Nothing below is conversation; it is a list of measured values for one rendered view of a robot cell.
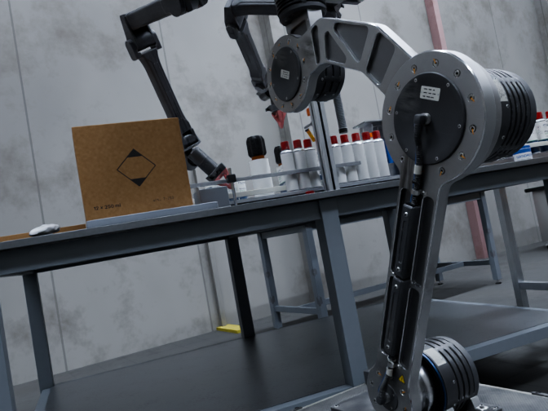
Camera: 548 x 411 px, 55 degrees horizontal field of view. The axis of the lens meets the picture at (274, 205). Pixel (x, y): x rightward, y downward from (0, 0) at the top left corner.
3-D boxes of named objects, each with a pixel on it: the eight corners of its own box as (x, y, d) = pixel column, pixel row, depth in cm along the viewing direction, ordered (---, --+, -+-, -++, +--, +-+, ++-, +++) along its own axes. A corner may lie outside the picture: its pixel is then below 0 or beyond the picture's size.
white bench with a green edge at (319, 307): (439, 283, 493) (423, 199, 497) (510, 281, 428) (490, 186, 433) (267, 333, 395) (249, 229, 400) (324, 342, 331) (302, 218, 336)
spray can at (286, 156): (296, 192, 213) (287, 143, 214) (302, 190, 208) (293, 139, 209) (285, 193, 210) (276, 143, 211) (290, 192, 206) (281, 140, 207)
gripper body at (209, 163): (218, 170, 205) (205, 156, 204) (225, 165, 195) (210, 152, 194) (208, 182, 203) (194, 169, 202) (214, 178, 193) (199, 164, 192)
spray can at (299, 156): (310, 189, 213) (301, 140, 214) (313, 187, 208) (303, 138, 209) (298, 192, 213) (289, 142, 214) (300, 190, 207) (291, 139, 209)
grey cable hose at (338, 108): (345, 133, 211) (335, 82, 212) (349, 131, 207) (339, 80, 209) (338, 134, 209) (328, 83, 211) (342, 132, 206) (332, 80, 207)
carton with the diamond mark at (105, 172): (180, 214, 176) (167, 135, 178) (193, 205, 154) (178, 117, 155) (86, 228, 166) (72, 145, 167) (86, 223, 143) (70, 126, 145)
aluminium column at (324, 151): (335, 196, 202) (304, 28, 205) (341, 194, 197) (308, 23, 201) (325, 197, 200) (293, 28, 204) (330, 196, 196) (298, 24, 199)
